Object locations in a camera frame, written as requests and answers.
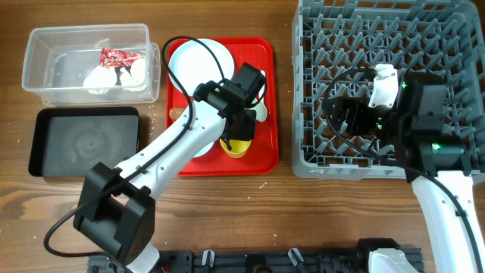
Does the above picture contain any yellow plastic cup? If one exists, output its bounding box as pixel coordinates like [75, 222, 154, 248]
[219, 140, 251, 158]

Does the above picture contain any green bowl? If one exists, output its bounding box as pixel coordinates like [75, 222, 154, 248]
[255, 99, 268, 122]

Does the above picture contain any small light blue bowl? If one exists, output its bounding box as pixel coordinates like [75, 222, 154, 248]
[194, 142, 214, 158]

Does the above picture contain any brown carrot stick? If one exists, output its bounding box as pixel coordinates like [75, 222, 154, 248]
[168, 108, 185, 121]

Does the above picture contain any white tissue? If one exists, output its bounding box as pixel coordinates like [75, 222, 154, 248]
[83, 66, 117, 95]
[120, 58, 146, 92]

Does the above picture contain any red snack wrapper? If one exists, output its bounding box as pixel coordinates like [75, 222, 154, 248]
[99, 49, 145, 67]

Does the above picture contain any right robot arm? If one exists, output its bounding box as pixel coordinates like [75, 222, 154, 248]
[321, 68, 484, 272]

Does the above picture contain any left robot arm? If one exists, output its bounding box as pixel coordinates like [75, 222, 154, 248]
[73, 63, 268, 272]

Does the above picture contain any grey dishwasher rack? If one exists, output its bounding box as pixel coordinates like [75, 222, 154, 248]
[292, 1, 484, 184]

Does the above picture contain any red serving tray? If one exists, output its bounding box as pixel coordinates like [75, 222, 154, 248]
[168, 37, 280, 177]

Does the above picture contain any large light blue plate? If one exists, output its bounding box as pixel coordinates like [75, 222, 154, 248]
[169, 39, 235, 96]

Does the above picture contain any black plastic tray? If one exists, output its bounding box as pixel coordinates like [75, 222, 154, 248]
[28, 107, 140, 178]

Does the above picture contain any clear plastic bin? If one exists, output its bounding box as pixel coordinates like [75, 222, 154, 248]
[22, 24, 161, 106]

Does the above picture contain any left black cable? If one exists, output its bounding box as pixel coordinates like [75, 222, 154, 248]
[42, 36, 228, 259]

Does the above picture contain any black cable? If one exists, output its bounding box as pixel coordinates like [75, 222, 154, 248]
[42, 36, 228, 259]
[321, 67, 485, 273]

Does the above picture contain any right black cable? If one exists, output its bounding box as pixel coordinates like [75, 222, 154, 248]
[321, 67, 485, 273]

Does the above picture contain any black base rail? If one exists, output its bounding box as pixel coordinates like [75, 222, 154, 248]
[86, 237, 424, 273]

